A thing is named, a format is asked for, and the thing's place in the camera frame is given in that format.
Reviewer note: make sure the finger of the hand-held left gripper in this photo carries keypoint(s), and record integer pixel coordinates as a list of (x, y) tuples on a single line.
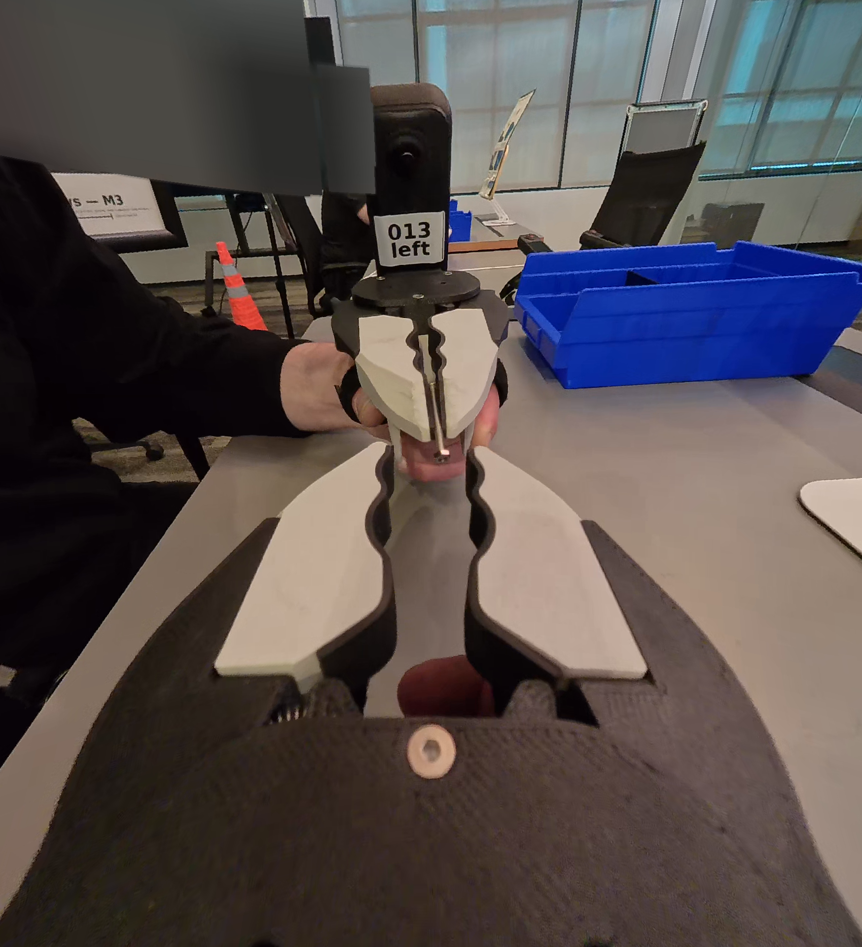
[(386, 362), (468, 362)]

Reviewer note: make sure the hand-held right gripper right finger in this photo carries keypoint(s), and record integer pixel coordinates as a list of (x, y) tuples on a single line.
[(557, 592)]

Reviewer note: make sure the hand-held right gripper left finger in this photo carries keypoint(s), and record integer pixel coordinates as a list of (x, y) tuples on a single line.
[(312, 584)]

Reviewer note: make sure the long metal bolt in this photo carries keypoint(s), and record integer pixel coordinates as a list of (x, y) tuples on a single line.
[(431, 392)]

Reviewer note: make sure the person's left forearm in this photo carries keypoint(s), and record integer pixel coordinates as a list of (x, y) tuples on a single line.
[(194, 370)]

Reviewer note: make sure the person's left hand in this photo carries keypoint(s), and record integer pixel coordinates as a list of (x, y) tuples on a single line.
[(312, 385)]

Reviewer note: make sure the small blue bin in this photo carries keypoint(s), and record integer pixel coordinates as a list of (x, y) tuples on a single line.
[(460, 222)]

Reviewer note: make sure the leaflet display stand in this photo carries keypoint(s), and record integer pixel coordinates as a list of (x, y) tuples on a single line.
[(509, 148)]

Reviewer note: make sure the orange traffic cone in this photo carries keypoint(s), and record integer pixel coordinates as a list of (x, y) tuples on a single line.
[(239, 288)]

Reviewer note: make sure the black swivel chair base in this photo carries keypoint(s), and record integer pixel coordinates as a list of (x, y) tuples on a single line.
[(142, 448)]

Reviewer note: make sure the blue plastic bin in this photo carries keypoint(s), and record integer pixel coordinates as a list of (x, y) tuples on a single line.
[(697, 325)]

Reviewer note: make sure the black mesh office chair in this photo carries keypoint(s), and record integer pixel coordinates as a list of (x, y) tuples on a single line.
[(645, 192)]

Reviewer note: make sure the silver framed panel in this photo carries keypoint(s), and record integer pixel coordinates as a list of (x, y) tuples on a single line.
[(660, 126)]

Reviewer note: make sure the dark box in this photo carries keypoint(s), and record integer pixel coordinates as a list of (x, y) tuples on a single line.
[(730, 226)]

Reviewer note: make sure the person's black clothing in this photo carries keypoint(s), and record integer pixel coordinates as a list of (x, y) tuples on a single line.
[(31, 481)]

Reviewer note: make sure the white sign board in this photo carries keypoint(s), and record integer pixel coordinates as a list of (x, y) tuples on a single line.
[(113, 211)]

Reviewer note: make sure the white board mat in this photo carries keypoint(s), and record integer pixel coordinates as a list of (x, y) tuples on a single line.
[(860, 525)]

